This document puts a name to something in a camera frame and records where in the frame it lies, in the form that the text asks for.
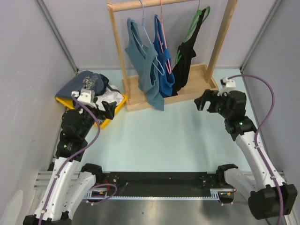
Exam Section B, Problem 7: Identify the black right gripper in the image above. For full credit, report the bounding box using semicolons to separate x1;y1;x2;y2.
194;89;232;120

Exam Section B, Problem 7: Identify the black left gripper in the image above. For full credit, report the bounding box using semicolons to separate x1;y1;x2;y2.
79;97;116;138

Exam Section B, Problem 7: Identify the grey-blue tank top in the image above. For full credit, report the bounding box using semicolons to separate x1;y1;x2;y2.
125;17;165;111

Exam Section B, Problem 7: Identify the light blue wire hanger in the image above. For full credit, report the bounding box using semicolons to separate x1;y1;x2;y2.
133;0;165;76

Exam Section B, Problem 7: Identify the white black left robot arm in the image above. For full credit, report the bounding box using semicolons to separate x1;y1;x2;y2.
23;101;116;225

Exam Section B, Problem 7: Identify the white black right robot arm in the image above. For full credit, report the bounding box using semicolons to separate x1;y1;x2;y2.
194;90;298;220

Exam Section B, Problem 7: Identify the royal blue tank top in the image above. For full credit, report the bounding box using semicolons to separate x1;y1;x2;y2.
153;15;175;98

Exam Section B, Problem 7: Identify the black tank top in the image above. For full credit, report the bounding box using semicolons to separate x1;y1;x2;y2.
171;8;208;96

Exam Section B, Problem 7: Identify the green plastic hanger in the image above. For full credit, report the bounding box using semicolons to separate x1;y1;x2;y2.
175;6;210;65

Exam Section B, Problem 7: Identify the dark blue printed shirt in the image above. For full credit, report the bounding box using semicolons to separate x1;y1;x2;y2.
55;70;109;99

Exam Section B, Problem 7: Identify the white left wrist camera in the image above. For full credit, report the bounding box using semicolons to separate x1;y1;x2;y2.
71;89;97;108

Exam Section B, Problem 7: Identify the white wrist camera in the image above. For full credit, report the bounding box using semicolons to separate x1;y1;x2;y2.
217;77;236;96
71;89;97;108

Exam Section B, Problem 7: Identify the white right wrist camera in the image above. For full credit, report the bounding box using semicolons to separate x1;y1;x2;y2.
217;77;236;96

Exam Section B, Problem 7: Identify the pink wire hanger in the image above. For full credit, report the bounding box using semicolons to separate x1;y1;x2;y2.
153;0;172;75

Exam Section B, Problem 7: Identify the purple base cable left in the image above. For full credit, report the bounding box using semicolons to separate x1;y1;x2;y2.
81;182;118;207

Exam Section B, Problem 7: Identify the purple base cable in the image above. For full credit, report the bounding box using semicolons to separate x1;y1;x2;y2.
81;182;118;207
219;192;251;208

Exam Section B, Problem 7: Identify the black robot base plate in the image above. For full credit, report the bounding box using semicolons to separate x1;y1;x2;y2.
97;172;236;203

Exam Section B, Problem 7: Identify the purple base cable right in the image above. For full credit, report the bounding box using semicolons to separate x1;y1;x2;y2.
219;192;251;208

